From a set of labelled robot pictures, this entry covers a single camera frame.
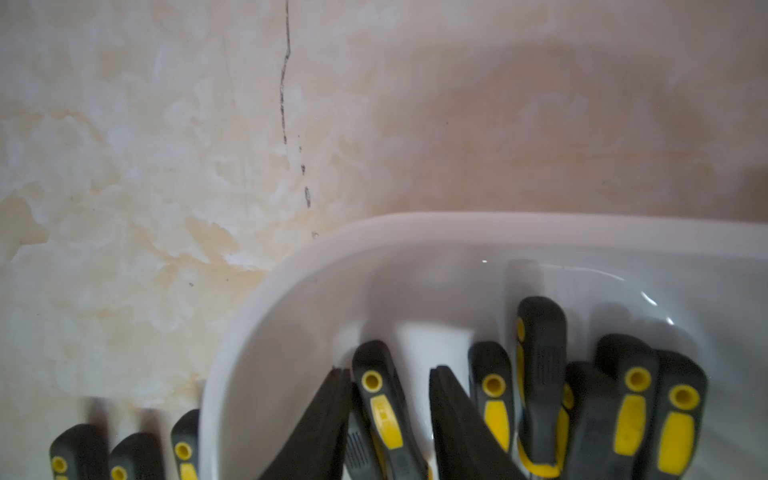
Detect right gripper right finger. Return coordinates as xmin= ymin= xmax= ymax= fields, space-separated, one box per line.
xmin=429 ymin=365 xmax=525 ymax=479

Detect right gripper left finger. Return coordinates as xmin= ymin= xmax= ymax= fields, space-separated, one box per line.
xmin=260 ymin=368 xmax=352 ymax=479

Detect yellow black file tool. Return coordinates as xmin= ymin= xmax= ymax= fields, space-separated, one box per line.
xmin=49 ymin=424 xmax=110 ymax=480
xmin=516 ymin=296 xmax=567 ymax=479
xmin=170 ymin=409 xmax=200 ymax=480
xmin=352 ymin=340 xmax=432 ymax=480
xmin=468 ymin=341 xmax=514 ymax=453
xmin=633 ymin=350 xmax=708 ymax=479
xmin=595 ymin=333 xmax=659 ymax=479
xmin=108 ymin=432 xmax=165 ymax=480
xmin=560 ymin=361 xmax=620 ymax=479

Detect white plastic storage box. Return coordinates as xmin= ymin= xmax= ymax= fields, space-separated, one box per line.
xmin=200 ymin=212 xmax=767 ymax=479

